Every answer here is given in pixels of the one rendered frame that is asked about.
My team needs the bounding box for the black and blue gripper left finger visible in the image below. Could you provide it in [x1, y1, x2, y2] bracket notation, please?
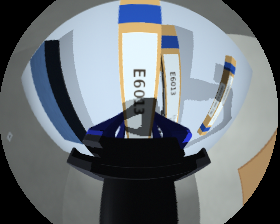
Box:
[86, 111, 126, 138]

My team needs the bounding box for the tan rectangular box with blue bands and white label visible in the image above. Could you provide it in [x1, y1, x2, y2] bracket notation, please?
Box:
[118, 0, 162, 138]

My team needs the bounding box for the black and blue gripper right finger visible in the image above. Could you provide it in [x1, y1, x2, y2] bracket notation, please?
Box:
[152, 112, 192, 149]

